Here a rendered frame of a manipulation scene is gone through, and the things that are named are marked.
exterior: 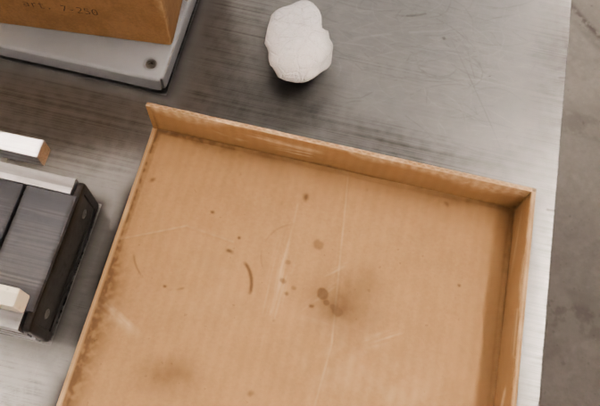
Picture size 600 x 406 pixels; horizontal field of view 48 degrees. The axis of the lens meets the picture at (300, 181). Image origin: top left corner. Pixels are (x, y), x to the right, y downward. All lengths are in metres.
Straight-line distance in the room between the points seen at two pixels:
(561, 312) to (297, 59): 1.03
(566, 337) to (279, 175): 1.02
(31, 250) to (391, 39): 0.34
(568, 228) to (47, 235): 1.22
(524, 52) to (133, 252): 0.37
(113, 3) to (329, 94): 0.19
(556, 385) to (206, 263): 1.03
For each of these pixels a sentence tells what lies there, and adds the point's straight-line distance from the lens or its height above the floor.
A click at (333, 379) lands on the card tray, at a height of 0.83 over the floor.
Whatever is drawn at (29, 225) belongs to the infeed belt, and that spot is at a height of 0.88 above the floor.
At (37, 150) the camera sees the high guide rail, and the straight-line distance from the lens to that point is 0.42.
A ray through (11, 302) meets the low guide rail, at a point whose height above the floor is 0.92.
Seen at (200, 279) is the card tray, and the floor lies 0.83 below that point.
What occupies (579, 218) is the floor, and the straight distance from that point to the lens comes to 1.55.
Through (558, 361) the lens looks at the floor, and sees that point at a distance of 1.45.
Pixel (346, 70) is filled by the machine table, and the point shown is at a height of 0.83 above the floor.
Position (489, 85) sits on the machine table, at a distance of 0.61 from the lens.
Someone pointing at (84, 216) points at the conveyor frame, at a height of 0.85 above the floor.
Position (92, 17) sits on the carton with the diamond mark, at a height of 0.88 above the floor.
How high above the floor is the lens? 1.32
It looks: 67 degrees down
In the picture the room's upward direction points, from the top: 7 degrees clockwise
